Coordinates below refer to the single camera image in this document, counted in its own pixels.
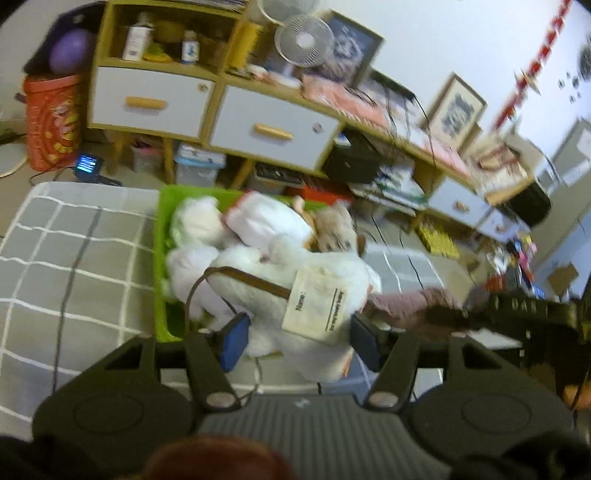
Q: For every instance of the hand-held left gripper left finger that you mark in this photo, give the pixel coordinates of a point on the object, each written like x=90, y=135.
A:
x=235, y=344

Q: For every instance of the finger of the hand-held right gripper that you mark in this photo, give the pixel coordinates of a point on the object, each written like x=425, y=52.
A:
x=445, y=317

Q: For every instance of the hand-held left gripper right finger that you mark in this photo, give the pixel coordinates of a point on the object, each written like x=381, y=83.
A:
x=364, y=341

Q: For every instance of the large white plush toy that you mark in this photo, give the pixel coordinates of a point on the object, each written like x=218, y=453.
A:
x=249, y=304

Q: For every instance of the mauve plush toy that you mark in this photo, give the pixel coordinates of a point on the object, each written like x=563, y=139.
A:
x=401, y=307

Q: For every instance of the brown plush toy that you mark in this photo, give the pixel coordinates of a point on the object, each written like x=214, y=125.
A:
x=332, y=226

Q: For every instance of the white plush toy pink trim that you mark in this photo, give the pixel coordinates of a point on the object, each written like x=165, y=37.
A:
x=268, y=221

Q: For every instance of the green plastic storage bin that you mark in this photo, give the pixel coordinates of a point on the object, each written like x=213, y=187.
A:
x=161, y=240

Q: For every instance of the small white plush toy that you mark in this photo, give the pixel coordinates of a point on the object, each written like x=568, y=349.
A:
x=196, y=221

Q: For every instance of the pile of yellow packets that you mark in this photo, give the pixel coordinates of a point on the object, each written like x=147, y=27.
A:
x=436, y=240

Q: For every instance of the black waste bin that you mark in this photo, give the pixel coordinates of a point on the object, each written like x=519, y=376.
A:
x=531, y=205

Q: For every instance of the long wooden desk small drawers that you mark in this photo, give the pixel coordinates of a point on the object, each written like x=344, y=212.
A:
x=443, y=196

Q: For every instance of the stack of papers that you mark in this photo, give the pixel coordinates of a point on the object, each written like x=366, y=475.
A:
x=392, y=184

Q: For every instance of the clear plastic storage box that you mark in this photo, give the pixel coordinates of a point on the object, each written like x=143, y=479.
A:
x=198, y=168

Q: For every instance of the black box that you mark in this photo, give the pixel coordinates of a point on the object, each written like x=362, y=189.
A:
x=351, y=161

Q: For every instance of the grey checked blanket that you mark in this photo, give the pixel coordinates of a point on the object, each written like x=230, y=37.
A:
x=69, y=240

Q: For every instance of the clear container pink lid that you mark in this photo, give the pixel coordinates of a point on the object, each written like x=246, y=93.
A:
x=147, y=159

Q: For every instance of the light wooden framed picture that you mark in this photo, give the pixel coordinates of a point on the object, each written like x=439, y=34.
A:
x=457, y=113

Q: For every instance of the small device with lit screen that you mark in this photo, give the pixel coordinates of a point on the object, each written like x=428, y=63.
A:
x=87, y=166

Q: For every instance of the wooden cabinet large white drawers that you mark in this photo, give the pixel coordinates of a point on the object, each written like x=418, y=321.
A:
x=184, y=115

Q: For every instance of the flat black device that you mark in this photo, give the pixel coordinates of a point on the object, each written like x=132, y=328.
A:
x=392, y=83

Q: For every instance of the pink cloth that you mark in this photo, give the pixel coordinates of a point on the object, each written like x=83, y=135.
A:
x=337, y=99

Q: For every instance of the red printed bag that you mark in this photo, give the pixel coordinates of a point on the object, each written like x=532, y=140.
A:
x=53, y=124

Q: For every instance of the dark framed picture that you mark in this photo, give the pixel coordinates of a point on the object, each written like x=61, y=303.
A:
x=351, y=46

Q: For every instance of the round white board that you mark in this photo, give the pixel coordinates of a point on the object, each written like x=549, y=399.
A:
x=11, y=159

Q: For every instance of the small blue label bottle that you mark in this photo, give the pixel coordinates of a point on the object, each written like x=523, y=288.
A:
x=190, y=48

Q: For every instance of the small white round fan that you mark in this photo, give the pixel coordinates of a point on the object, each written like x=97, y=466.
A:
x=304, y=41

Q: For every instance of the white carton box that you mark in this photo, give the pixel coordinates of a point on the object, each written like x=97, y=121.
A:
x=136, y=44

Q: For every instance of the purple ball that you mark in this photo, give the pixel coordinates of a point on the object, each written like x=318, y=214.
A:
x=71, y=50

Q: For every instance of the red wall garland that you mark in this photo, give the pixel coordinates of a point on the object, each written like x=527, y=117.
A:
x=531, y=69

